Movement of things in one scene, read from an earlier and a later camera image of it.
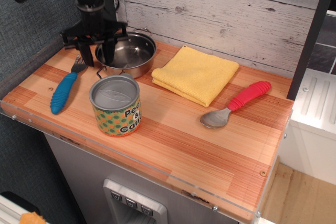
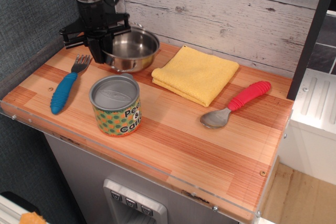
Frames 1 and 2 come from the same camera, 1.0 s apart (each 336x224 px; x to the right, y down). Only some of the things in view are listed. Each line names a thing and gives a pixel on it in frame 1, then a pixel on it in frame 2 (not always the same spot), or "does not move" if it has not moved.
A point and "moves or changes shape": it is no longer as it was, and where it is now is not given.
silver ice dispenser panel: x=128 y=205 does not move
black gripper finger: x=86 y=52 to x=95 y=45
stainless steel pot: x=135 y=55 moves or changes shape
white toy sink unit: x=309 y=142 does not move
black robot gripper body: x=99 y=22 does not move
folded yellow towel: x=198 y=76 does not move
